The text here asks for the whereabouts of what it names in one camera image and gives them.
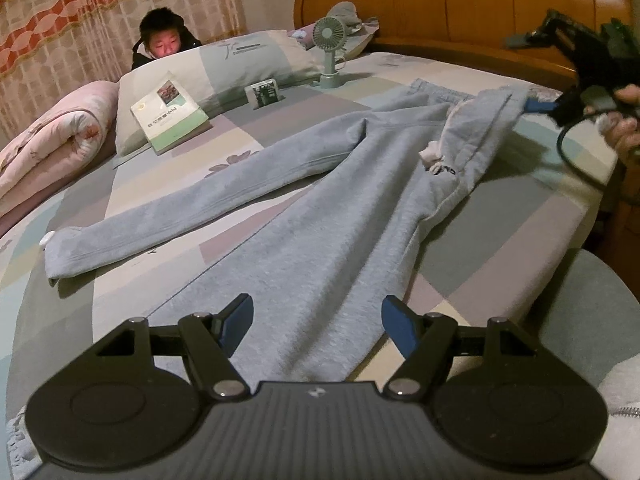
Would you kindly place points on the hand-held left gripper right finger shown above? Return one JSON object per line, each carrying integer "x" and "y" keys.
{"x": 400, "y": 325}

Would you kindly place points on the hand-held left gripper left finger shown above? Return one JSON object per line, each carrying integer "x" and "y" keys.
{"x": 235, "y": 320}

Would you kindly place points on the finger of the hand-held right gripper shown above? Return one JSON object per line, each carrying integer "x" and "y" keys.
{"x": 540, "y": 106}
{"x": 525, "y": 41}

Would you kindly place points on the person's right hand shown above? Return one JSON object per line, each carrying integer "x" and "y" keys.
{"x": 630, "y": 135}

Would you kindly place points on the wooden headboard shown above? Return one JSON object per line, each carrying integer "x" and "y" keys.
{"x": 450, "y": 5}

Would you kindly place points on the patchwork pillow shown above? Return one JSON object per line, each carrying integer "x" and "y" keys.
{"x": 235, "y": 65}
{"x": 360, "y": 42}

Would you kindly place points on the grey cloth bundle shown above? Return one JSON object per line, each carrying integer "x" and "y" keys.
{"x": 345, "y": 12}

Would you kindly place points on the person's grey trouser leg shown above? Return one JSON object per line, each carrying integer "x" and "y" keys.
{"x": 590, "y": 310}

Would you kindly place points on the small green desk fan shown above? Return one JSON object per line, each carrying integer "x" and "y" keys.
{"x": 329, "y": 35}

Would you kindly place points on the small white object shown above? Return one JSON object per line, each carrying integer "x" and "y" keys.
{"x": 47, "y": 240}

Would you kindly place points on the green and white book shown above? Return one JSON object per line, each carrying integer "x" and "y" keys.
{"x": 167, "y": 112}

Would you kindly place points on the small green and white box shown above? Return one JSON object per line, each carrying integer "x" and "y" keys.
{"x": 262, "y": 94}

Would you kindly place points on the person's white fleece jacket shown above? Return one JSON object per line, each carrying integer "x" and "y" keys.
{"x": 625, "y": 440}

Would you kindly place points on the folded pink quilt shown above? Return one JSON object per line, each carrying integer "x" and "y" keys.
{"x": 45, "y": 145}

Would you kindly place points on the patterned curtain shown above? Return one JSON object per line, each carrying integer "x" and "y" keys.
{"x": 100, "y": 20}

